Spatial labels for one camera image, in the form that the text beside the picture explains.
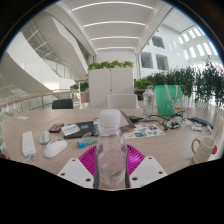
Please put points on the black charger block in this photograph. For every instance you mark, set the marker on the black charger block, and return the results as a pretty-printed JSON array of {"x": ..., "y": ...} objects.
[{"x": 135, "y": 118}]

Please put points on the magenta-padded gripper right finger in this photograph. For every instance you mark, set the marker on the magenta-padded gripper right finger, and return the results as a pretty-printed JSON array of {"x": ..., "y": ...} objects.
[{"x": 146, "y": 171}]

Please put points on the gold spoon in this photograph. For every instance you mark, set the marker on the gold spoon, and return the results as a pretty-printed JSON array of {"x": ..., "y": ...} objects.
[{"x": 214, "y": 138}]

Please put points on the green tote bag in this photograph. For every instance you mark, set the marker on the green tote bag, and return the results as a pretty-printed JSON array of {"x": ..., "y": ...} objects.
[{"x": 166, "y": 100}]

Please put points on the white printed card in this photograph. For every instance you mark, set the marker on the white printed card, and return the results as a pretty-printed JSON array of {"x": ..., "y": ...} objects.
[{"x": 70, "y": 129}]

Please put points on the tall clear drinking bottle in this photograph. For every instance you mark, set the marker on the tall clear drinking bottle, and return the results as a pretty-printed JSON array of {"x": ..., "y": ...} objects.
[{"x": 148, "y": 103}]

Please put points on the white computer mouse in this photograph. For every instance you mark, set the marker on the white computer mouse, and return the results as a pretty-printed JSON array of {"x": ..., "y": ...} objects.
[{"x": 55, "y": 148}]

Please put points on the small blue tube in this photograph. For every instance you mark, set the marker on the small blue tube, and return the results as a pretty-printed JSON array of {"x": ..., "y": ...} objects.
[{"x": 86, "y": 142}]

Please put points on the potted green plant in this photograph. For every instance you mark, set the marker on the potted green plant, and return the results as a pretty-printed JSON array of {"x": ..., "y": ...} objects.
[{"x": 84, "y": 87}]

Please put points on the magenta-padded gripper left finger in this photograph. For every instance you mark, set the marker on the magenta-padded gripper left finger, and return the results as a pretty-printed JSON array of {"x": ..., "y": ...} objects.
[{"x": 75, "y": 171}]

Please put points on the colourful sticker sheet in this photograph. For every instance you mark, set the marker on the colourful sticker sheet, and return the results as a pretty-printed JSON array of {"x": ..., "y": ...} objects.
[{"x": 144, "y": 130}]

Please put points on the row of green hedge plants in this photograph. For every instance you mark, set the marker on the row of green hedge plants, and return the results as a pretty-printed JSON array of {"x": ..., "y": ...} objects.
[{"x": 193, "y": 81}]

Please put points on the small grey computer mouse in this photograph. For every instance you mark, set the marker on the small grey computer mouse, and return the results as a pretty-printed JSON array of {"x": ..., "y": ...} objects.
[{"x": 44, "y": 137}]

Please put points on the black notebook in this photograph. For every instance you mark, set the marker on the black notebook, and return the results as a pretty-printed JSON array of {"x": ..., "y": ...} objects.
[{"x": 87, "y": 130}]

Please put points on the ceiling light strips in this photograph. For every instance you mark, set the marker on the ceiling light strips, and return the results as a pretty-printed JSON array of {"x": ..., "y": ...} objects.
[{"x": 113, "y": 23}]

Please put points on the white cabinet topped with plants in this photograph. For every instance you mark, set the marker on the white cabinet topped with plants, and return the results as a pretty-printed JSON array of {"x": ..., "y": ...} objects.
[{"x": 110, "y": 86}]

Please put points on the clear plastic water bottle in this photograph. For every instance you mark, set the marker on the clear plastic water bottle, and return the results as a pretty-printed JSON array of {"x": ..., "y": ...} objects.
[{"x": 111, "y": 163}]

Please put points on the small red and black case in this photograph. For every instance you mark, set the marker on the small red and black case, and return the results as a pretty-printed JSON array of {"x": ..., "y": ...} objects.
[{"x": 56, "y": 127}]

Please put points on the black chair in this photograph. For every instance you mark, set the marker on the black chair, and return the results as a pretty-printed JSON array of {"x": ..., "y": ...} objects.
[{"x": 62, "y": 104}]

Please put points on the clear plastic package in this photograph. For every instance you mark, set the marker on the clear plastic package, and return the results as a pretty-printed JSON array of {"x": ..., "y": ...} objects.
[{"x": 196, "y": 127}]

